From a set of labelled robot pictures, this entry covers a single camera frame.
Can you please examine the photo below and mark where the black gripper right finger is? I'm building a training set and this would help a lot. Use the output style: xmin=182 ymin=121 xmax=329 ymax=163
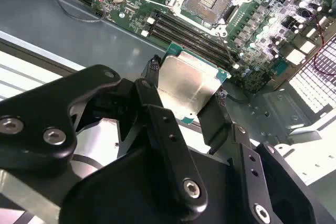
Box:
xmin=196 ymin=91 xmax=336 ymax=224

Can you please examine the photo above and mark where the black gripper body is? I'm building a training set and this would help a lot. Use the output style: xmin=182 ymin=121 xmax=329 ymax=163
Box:
xmin=59 ymin=145 xmax=249 ymax=224

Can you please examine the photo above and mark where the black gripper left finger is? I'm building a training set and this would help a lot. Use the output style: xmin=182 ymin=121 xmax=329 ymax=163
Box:
xmin=0 ymin=55 xmax=208 ymax=220

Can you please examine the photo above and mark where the silver CPU with green edge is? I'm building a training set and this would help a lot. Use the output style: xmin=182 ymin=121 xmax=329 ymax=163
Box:
xmin=156 ymin=41 xmax=232 ymax=126

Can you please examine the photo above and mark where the metal wire locking lever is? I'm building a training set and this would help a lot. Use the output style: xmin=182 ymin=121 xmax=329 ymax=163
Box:
xmin=216 ymin=24 xmax=238 ymax=65

